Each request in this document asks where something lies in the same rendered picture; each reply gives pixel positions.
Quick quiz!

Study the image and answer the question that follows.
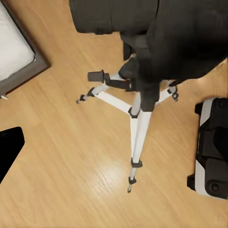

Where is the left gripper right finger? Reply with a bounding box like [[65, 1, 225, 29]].
[[213, 126, 228, 164]]

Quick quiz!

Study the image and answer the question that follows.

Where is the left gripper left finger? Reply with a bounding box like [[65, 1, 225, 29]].
[[0, 126, 25, 183]]

